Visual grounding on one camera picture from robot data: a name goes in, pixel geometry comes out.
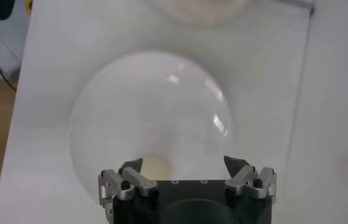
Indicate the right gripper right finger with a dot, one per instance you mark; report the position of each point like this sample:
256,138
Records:
242,178

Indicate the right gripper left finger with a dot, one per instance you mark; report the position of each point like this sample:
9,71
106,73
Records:
133,181

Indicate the grey and black robot base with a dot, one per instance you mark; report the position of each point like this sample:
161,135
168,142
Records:
0,36

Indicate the white round plate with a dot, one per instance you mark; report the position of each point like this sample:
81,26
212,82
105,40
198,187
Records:
149,106

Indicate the cream electric cooking pot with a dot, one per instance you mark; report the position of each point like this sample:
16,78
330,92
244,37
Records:
198,9

